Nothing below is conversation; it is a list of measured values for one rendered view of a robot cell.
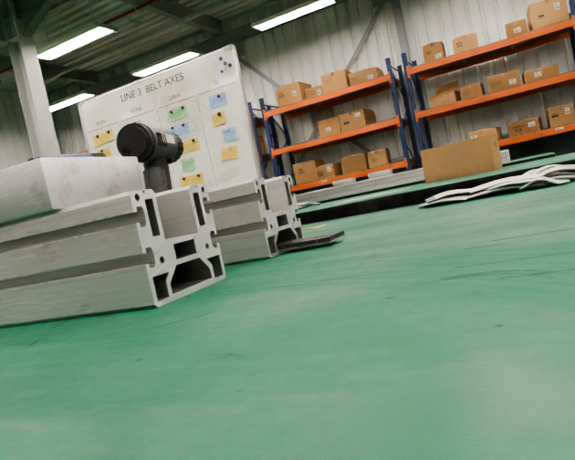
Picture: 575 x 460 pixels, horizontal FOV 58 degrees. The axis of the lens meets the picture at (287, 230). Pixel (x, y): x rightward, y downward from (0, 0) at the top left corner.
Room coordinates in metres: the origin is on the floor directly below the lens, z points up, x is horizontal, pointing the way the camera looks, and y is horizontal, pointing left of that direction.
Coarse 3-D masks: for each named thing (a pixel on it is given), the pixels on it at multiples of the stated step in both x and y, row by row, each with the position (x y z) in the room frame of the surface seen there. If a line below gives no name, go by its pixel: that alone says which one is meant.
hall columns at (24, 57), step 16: (16, 32) 8.35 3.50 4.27; (16, 48) 8.57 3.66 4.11; (32, 48) 8.54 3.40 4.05; (16, 64) 8.53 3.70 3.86; (32, 64) 8.47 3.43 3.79; (16, 80) 8.47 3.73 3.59; (32, 80) 8.41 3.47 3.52; (32, 96) 8.35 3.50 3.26; (32, 112) 8.57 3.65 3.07; (48, 112) 8.56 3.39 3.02; (32, 128) 8.54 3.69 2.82; (48, 128) 8.50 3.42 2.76; (32, 144) 8.47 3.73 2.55; (48, 144) 8.43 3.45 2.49
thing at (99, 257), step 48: (144, 192) 0.38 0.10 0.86; (192, 192) 0.44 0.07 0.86; (0, 240) 0.43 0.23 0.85; (48, 240) 0.42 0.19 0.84; (96, 240) 0.38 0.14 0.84; (144, 240) 0.37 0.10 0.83; (192, 240) 0.43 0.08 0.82; (0, 288) 0.45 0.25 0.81; (48, 288) 0.41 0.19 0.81; (96, 288) 0.39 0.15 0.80; (144, 288) 0.37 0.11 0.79; (192, 288) 0.41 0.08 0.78
